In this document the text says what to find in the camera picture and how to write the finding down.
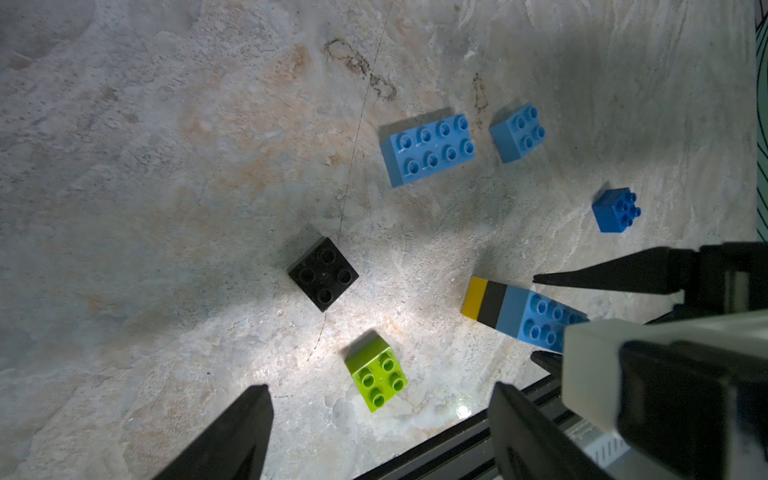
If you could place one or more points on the black lego brick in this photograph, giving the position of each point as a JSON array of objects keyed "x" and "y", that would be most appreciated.
[{"x": 323, "y": 273}]

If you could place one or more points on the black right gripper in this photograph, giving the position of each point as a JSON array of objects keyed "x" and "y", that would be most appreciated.
[{"x": 716, "y": 279}]

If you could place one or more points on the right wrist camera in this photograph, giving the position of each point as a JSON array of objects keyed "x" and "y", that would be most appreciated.
[{"x": 690, "y": 394}]

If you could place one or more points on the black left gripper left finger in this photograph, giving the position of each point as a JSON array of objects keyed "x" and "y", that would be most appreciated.
[{"x": 234, "y": 446}]

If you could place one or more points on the blue long lego brick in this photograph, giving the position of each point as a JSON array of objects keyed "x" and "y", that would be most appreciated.
[{"x": 535, "y": 319}]

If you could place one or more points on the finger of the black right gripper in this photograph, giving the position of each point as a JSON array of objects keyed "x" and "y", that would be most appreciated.
[{"x": 549, "y": 361}]

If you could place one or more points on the small blue lego brick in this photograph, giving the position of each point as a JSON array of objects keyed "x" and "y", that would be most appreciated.
[{"x": 518, "y": 134}]

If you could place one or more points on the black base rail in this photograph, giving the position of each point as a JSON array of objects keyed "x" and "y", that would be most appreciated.
[{"x": 465, "y": 451}]

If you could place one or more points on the yellow lego brick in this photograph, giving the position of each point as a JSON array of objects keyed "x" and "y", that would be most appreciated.
[{"x": 474, "y": 298}]

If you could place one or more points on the green lego brick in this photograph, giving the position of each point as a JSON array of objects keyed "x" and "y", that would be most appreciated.
[{"x": 375, "y": 370}]

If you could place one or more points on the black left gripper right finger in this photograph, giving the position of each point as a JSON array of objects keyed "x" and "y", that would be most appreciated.
[{"x": 527, "y": 445}]

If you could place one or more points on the blue square lego brick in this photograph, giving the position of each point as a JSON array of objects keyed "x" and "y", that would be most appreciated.
[{"x": 616, "y": 210}]

